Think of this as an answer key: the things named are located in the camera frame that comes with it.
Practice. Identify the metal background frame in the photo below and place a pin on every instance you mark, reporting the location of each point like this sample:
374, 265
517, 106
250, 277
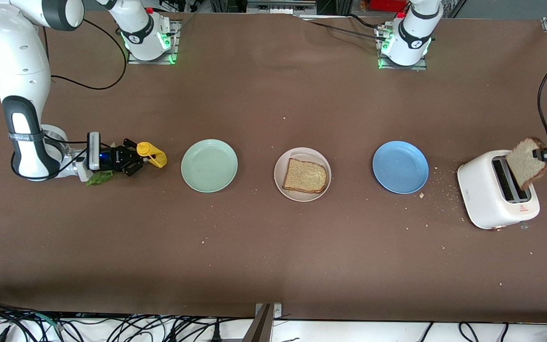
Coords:
278, 5

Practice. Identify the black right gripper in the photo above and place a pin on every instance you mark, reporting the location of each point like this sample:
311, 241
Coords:
119, 158

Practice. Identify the brown table cover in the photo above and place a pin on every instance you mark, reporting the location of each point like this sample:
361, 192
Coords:
273, 261

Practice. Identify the brown bread slice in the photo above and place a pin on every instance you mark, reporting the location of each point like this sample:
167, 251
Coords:
304, 175
523, 166

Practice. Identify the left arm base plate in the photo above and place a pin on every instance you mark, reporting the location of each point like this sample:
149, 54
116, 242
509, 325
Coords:
401, 67

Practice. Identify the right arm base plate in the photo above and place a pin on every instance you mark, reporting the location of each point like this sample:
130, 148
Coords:
152, 61

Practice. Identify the white toaster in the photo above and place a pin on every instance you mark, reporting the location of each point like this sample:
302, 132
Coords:
482, 194

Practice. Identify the mint green plate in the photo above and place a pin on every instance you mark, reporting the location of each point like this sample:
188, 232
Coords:
209, 166

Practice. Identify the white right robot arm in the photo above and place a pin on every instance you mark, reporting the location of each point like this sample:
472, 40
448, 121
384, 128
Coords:
17, 57

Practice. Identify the blue plate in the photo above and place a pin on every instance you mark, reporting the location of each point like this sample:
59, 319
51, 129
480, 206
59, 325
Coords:
400, 167

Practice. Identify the red background box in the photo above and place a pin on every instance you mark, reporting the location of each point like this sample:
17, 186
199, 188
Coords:
387, 4

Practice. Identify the aluminium profile post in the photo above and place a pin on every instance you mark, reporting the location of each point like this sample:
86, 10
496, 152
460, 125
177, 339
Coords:
266, 323

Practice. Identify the yellow squeeze bottle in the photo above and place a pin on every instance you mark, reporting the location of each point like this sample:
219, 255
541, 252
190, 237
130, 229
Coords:
155, 154

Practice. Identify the green lettuce leaf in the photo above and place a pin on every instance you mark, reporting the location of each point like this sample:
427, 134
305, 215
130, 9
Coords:
100, 178

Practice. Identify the beige plate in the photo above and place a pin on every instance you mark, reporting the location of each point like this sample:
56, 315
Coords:
302, 153

